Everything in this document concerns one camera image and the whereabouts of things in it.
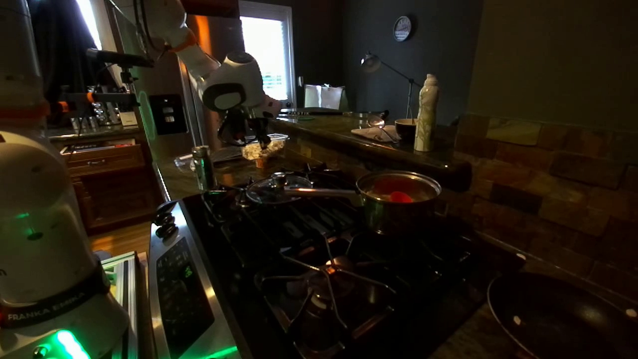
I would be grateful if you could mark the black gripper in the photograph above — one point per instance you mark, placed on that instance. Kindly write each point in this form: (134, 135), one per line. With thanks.
(241, 121)

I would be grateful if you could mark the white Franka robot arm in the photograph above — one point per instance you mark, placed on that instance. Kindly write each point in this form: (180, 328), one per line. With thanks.
(40, 220)

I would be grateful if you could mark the small orange cup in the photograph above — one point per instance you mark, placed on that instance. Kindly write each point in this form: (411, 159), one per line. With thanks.
(261, 163)

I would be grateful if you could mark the dark metal canister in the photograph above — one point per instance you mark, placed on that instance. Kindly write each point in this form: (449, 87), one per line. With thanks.
(203, 167)

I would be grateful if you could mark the glass pot lid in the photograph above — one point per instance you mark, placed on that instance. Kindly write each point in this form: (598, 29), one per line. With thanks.
(271, 190)

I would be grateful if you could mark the stainless steel refrigerator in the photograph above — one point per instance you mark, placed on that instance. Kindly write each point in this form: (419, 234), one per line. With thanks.
(192, 113)

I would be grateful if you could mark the small clear glass container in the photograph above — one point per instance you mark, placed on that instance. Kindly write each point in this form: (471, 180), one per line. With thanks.
(184, 161)

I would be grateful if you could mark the bright window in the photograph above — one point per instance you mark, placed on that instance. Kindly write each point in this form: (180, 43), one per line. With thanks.
(265, 53)

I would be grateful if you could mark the grey quilted pot holder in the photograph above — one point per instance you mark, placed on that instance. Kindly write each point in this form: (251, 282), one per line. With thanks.
(375, 135)

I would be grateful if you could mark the wooden drawer cabinet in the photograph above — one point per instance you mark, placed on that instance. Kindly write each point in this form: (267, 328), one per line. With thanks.
(112, 182)

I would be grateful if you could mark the thin desk lamp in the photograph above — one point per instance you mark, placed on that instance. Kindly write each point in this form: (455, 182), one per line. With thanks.
(389, 67)

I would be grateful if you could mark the dark mug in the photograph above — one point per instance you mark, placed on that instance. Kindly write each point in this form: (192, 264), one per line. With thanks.
(405, 133)

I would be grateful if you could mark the black gas stove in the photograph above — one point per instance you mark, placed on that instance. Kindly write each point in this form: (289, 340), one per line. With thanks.
(311, 280)

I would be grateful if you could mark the red round food piece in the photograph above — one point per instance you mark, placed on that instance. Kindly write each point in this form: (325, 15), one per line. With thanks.
(401, 198)

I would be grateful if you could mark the white plastic bottle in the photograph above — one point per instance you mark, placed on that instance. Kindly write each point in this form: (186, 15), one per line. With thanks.
(425, 113)

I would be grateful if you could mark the black frying pan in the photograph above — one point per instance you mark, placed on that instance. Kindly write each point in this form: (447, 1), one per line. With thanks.
(564, 320)

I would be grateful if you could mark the round wall clock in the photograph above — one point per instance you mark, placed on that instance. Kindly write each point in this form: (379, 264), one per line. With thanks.
(403, 29)

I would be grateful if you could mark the metal robot stand frame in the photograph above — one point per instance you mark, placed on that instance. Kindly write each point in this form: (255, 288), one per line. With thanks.
(124, 280)

